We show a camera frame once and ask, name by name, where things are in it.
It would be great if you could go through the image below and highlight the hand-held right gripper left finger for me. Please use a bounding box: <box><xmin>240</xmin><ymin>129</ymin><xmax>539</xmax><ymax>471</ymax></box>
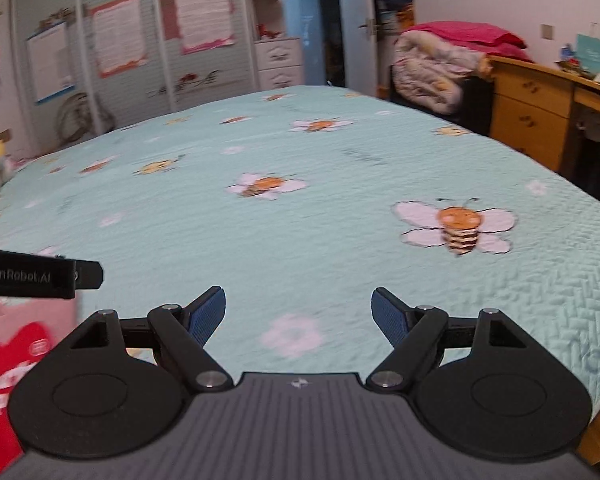
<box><xmin>70</xmin><ymin>286</ymin><xmax>234</xmax><ymax>393</ymax></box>

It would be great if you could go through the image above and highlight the grey sliding door wardrobe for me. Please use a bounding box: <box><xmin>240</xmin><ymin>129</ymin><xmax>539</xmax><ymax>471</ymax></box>
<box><xmin>7</xmin><ymin>0</ymin><xmax>283</xmax><ymax>153</ymax></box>

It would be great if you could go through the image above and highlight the folded floral comforter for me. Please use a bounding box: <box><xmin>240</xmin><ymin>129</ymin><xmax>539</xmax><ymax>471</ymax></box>
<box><xmin>390</xmin><ymin>29</ymin><xmax>492</xmax><ymax>116</ymax></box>

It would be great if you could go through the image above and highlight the teal paper bag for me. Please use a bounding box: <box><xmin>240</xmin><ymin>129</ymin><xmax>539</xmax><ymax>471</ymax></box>
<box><xmin>574</xmin><ymin>33</ymin><xmax>600</xmax><ymax>74</ymax></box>

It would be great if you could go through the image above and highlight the white door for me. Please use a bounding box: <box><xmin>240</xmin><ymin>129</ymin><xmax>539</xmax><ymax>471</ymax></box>
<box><xmin>335</xmin><ymin>0</ymin><xmax>380</xmax><ymax>97</ymax></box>

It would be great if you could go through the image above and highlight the pink framed poster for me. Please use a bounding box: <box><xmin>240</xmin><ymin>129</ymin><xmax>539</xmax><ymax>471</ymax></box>
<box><xmin>171</xmin><ymin>0</ymin><xmax>237</xmax><ymax>57</ymax></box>

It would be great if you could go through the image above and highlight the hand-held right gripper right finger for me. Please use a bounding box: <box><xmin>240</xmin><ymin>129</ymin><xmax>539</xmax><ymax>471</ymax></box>
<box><xmin>365</xmin><ymin>287</ymin><xmax>528</xmax><ymax>393</ymax></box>

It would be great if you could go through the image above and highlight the red blanket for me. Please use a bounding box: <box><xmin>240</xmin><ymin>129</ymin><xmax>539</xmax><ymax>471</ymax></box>
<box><xmin>401</xmin><ymin>20</ymin><xmax>537</xmax><ymax>64</ymax></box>

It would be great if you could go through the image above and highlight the wooden desk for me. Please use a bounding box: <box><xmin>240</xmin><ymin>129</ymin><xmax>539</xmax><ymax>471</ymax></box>
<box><xmin>486</xmin><ymin>54</ymin><xmax>600</xmax><ymax>172</ymax></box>

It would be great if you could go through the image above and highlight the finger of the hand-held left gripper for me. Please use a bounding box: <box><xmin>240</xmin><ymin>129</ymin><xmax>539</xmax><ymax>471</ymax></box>
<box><xmin>74</xmin><ymin>260</ymin><xmax>105</xmax><ymax>291</ymax></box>

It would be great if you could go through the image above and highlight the pink shirt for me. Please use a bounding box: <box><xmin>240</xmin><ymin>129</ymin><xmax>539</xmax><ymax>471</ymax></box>
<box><xmin>0</xmin><ymin>294</ymin><xmax>84</xmax><ymax>479</ymax></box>

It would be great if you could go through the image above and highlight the blue framed poster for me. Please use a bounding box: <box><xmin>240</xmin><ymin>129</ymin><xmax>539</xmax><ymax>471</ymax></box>
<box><xmin>25</xmin><ymin>20</ymin><xmax>78</xmax><ymax>107</ymax></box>

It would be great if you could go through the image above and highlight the black chair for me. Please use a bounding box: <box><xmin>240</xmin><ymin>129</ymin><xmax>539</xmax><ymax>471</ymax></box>
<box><xmin>386</xmin><ymin>64</ymin><xmax>497</xmax><ymax>137</ymax></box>

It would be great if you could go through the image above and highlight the white drawer cabinet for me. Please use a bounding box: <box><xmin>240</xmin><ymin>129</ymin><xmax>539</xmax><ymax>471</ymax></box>
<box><xmin>253</xmin><ymin>36</ymin><xmax>307</xmax><ymax>91</ymax></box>

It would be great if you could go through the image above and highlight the orange framed poster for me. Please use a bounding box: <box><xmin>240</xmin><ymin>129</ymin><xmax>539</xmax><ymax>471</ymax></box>
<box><xmin>89</xmin><ymin>0</ymin><xmax>151</xmax><ymax>80</ymax></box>

